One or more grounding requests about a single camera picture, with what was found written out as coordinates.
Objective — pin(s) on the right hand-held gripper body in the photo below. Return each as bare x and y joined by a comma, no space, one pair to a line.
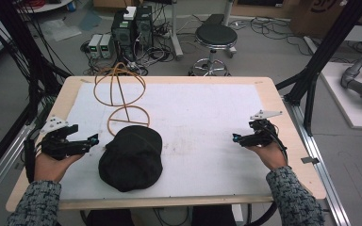
262,133

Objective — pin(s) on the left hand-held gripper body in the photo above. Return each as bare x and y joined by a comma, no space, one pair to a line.
58,144

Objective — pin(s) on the black hat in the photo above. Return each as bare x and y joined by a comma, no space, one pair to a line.
132,160

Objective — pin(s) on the person's left hand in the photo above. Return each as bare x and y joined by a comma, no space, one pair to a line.
52,168

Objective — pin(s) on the person's right hand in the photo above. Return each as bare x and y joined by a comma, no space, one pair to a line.
271,157

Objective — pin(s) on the white table mat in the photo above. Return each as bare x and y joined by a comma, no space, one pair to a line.
201,138

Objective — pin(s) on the white platform board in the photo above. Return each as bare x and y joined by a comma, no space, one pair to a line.
342,97

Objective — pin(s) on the grey power supply unit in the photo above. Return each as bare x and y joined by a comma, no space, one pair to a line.
95,45
106,45

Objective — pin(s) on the black round stool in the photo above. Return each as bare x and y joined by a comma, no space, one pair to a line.
216,36

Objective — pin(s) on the black computer tower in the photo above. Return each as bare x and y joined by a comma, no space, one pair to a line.
123,37
144,26

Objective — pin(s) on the clear plastic sheet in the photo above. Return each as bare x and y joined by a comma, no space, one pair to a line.
61,29

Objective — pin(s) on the blue floor sheet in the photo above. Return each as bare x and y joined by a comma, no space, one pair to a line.
89,21

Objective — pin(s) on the white stand leg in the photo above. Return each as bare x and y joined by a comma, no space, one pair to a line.
176,34

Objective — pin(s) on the cardboard box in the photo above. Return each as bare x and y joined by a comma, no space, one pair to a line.
314,15

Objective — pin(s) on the white box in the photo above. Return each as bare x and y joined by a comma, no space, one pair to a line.
130,13

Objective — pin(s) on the aluminium rail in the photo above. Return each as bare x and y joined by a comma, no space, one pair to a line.
323,169
3,166

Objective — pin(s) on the black metal frame stand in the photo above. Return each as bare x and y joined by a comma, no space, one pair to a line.
28,56
323,53

